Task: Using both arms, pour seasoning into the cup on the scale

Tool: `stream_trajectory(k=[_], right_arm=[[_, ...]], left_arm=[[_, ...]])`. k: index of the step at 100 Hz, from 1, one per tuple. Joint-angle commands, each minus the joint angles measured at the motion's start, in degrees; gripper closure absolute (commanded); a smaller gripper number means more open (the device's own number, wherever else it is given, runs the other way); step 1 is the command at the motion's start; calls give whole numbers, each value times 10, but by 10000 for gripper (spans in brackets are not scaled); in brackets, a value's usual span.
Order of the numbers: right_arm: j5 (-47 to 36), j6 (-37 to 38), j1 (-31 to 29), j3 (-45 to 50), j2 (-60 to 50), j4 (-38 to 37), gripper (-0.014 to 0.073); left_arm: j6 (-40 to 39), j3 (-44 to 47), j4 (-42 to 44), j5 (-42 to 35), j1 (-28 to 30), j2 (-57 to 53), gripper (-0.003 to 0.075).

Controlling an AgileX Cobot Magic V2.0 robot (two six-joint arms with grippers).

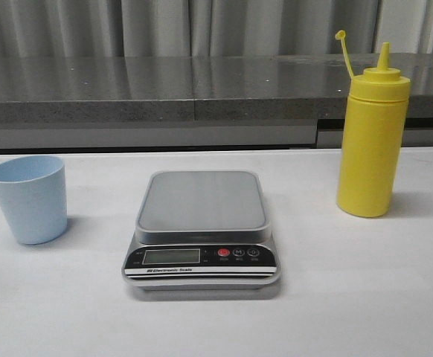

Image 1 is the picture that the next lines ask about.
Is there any silver electronic kitchen scale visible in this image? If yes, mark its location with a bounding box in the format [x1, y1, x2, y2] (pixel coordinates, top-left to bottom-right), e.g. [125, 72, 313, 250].
[121, 170, 280, 291]

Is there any grey stone counter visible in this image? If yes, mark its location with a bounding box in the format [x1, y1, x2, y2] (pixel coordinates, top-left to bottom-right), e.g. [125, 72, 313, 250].
[0, 51, 433, 150]

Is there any grey curtain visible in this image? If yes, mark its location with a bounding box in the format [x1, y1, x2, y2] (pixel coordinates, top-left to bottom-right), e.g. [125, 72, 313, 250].
[0, 1, 433, 57]

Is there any yellow squeeze bottle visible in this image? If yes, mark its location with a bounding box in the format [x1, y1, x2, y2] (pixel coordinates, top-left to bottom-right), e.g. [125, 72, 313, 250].
[335, 30, 411, 218]

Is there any light blue plastic cup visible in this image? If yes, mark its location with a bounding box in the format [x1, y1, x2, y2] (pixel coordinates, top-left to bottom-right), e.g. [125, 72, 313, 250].
[0, 155, 68, 245]

